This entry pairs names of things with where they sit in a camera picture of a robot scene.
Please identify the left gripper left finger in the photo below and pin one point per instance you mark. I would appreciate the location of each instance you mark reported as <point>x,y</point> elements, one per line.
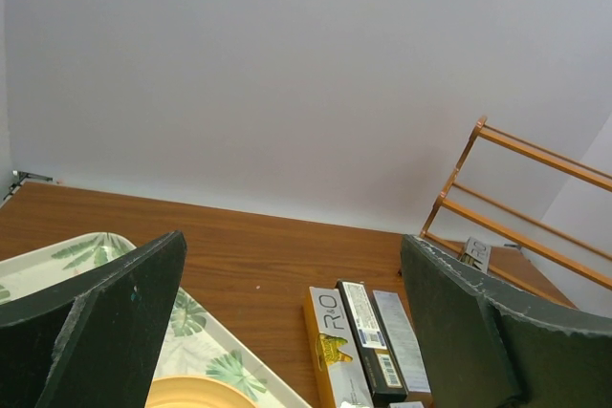
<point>93,340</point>

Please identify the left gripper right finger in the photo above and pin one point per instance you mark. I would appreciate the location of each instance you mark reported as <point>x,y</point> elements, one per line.
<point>486,343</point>

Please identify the silver angled R&O box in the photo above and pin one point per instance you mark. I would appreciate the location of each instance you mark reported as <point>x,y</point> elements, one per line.
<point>476,254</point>

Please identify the wooden tiered shelf rack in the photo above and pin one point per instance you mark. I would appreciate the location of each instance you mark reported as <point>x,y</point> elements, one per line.
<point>563,164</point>

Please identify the orange round plate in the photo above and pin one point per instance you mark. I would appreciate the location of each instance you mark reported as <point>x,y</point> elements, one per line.
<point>195,391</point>

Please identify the silver toothpaste box upper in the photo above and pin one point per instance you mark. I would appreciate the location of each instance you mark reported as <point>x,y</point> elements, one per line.
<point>403,341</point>

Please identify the floral leaf pattern tray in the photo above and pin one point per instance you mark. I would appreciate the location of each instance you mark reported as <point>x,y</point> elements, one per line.
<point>195,343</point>

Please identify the silver gold R&O toothpaste box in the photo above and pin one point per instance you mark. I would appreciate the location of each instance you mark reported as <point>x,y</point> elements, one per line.
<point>340,377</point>

